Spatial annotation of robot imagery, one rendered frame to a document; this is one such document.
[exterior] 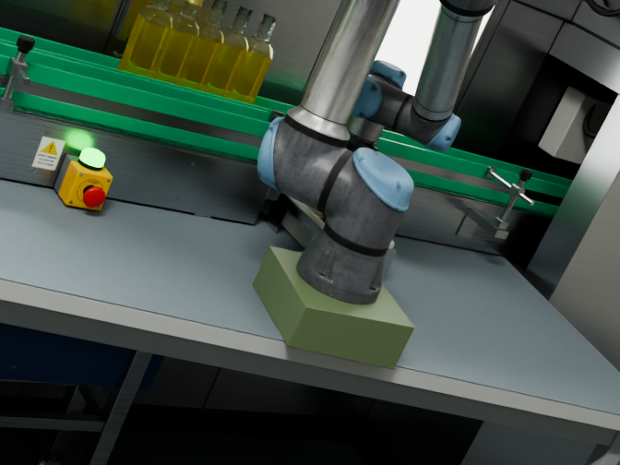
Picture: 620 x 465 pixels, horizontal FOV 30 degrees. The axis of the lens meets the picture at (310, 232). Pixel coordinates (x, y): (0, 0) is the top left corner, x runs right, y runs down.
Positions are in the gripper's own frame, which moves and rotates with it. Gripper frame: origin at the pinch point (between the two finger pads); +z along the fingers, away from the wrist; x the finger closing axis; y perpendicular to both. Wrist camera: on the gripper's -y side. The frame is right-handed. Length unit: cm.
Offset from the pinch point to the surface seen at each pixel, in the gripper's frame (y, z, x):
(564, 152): -26, -22, 89
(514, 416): 49, 13, 25
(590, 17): -25, -56, 74
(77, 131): -3, -6, -56
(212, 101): -11.8, -15.3, -26.2
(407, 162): -14.3, -12.1, 29.5
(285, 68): -30.1, -21.5, -0.7
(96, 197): 7, 1, -53
